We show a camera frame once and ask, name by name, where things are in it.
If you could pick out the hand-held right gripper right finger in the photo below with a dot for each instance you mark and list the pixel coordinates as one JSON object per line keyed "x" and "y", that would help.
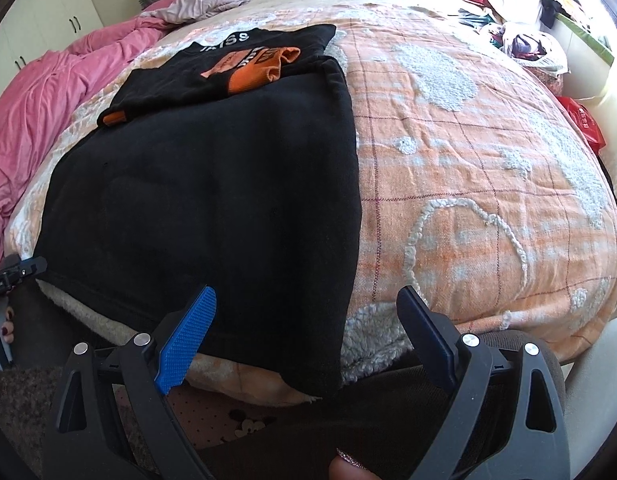
{"x": 428, "y": 332}

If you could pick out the white plastic bag of clothes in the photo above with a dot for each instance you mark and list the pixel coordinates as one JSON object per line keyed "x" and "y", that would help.
{"x": 533, "y": 50}

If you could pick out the pink dotted pajama top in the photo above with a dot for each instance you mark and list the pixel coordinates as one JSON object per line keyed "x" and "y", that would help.
{"x": 213, "y": 415}

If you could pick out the red plastic bag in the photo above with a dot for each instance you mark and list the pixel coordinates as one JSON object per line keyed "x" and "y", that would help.
{"x": 583, "y": 125}

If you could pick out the black sweater with orange cuffs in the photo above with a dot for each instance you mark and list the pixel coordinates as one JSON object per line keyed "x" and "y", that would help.
{"x": 213, "y": 185}

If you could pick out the person's right hand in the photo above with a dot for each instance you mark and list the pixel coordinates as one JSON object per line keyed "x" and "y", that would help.
{"x": 351, "y": 467}

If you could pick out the orange plaid fleece blanket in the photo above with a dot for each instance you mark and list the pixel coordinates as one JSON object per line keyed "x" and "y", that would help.
{"x": 463, "y": 185}

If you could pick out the brown shaggy rug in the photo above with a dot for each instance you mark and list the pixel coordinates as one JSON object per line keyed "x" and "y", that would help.
{"x": 18, "y": 400}

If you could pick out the cream wardrobe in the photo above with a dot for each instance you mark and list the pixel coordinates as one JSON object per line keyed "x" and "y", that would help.
{"x": 38, "y": 30}

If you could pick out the pink duvet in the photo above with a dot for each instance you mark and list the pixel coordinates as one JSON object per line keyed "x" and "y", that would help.
{"x": 38, "y": 110}

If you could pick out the person's left hand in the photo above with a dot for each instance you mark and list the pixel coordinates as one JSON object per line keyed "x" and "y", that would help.
{"x": 8, "y": 331}

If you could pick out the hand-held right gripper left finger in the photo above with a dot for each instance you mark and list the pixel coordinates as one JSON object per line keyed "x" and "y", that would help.
{"x": 186, "y": 340}

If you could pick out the cream padded furniture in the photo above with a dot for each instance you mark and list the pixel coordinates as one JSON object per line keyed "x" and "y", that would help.
{"x": 593, "y": 385}

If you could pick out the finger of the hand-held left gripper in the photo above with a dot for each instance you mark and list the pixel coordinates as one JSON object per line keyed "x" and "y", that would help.
{"x": 26, "y": 266}

